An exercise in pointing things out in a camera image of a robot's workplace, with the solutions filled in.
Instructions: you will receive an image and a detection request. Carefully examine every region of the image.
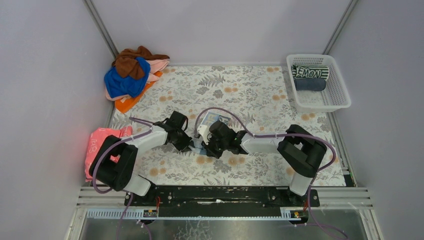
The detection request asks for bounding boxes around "orange blue rabbit towel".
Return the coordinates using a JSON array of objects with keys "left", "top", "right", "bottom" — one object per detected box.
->
[{"left": 189, "top": 110, "right": 231, "bottom": 156}]

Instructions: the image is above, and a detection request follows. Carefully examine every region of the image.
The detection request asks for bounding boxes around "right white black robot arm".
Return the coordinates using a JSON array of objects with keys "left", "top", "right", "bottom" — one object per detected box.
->
[{"left": 197, "top": 120, "right": 327, "bottom": 196}]

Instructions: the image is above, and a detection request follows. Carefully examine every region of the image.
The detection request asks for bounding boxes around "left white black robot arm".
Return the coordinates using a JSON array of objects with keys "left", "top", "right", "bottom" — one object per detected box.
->
[{"left": 89, "top": 111, "right": 192, "bottom": 197}]

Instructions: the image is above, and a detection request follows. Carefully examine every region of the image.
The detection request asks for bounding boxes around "floral table mat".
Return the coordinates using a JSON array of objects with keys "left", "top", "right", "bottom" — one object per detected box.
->
[{"left": 109, "top": 66, "right": 335, "bottom": 186}]

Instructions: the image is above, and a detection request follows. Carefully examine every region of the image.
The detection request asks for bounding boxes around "light pink towel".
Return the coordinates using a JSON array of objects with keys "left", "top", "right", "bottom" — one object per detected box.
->
[{"left": 105, "top": 59, "right": 170, "bottom": 101}]

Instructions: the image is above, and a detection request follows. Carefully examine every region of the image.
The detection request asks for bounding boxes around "pink patterned towel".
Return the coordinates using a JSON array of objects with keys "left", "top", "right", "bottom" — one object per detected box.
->
[{"left": 84, "top": 125, "right": 133, "bottom": 182}]

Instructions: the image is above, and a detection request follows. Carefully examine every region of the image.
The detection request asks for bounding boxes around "brown towel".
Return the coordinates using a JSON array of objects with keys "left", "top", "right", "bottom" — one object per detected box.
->
[{"left": 111, "top": 45, "right": 170, "bottom": 80}]

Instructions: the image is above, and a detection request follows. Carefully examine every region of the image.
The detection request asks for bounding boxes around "striped lemon rolled towel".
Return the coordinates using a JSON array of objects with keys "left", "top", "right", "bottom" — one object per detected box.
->
[{"left": 291, "top": 64, "right": 330, "bottom": 81}]

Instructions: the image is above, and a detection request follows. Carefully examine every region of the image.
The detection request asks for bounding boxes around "dark blue rolled towel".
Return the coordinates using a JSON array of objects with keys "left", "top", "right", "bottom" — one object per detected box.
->
[{"left": 293, "top": 78, "right": 327, "bottom": 92}]

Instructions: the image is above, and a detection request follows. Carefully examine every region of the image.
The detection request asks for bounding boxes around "white plastic basket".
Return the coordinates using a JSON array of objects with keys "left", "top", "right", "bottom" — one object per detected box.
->
[{"left": 286, "top": 54, "right": 352, "bottom": 113}]

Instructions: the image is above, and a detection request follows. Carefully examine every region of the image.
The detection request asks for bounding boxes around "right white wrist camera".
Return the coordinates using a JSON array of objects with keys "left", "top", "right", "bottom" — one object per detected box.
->
[{"left": 197, "top": 124, "right": 211, "bottom": 145}]

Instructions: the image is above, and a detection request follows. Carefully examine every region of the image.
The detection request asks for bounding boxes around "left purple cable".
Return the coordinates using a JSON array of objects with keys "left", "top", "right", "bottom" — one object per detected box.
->
[{"left": 91, "top": 116, "right": 157, "bottom": 240}]

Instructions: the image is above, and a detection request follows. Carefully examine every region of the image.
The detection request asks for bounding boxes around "purple cable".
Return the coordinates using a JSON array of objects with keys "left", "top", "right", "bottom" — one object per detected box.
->
[
  {"left": 193, "top": 106, "right": 349, "bottom": 240},
  {"left": 91, "top": 116, "right": 157, "bottom": 240}
]

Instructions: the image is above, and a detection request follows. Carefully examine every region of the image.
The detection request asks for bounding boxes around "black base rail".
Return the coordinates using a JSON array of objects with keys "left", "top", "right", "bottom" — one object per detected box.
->
[{"left": 124, "top": 185, "right": 320, "bottom": 218}]

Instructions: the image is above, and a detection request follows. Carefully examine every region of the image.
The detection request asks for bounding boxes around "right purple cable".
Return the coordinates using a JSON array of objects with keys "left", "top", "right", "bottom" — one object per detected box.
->
[{"left": 193, "top": 106, "right": 349, "bottom": 240}]

